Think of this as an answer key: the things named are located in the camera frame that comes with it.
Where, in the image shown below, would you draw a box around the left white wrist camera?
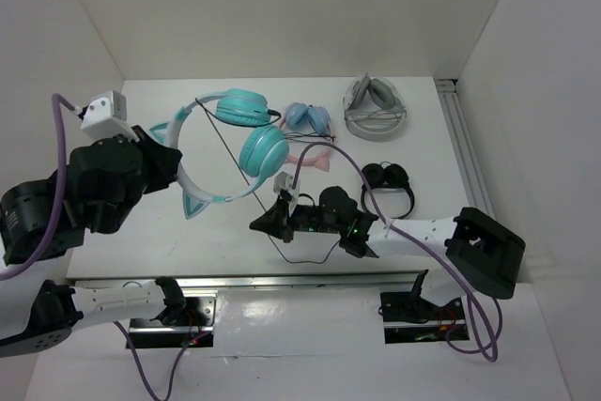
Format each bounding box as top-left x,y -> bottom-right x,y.
76,90 -> 135,142

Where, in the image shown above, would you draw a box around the pink blue cat-ear headphones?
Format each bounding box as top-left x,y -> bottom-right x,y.
279,102 -> 336,172

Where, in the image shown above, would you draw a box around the aluminium side rail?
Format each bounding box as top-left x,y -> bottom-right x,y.
434,79 -> 495,217

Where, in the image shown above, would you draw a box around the grey white headphones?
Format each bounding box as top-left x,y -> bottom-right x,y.
343,73 -> 407,142

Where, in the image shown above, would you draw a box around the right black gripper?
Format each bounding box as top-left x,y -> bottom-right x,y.
250,195 -> 344,243

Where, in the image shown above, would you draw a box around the teal cat-ear headphones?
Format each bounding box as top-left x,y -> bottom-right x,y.
150,88 -> 289,220

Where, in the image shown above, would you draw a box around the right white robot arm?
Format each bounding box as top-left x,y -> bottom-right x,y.
250,186 -> 525,318

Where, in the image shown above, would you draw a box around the aluminium front rail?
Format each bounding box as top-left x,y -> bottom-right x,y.
69,271 -> 428,291

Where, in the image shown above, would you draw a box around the black headphone audio cable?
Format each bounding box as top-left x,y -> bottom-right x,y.
193,95 -> 348,265

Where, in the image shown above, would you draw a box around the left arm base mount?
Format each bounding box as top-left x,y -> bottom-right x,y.
126,287 -> 217,349

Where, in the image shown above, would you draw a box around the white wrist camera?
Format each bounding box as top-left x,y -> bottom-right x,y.
76,90 -> 135,142
273,171 -> 300,215

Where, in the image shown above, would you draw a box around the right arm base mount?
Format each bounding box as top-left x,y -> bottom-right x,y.
378,274 -> 470,344

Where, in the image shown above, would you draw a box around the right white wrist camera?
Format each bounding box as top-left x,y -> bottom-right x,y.
273,171 -> 300,215

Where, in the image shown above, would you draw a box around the black headphones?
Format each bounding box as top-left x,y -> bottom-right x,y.
361,162 -> 416,220

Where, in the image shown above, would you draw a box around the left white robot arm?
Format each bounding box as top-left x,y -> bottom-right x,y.
1,127 -> 186,357

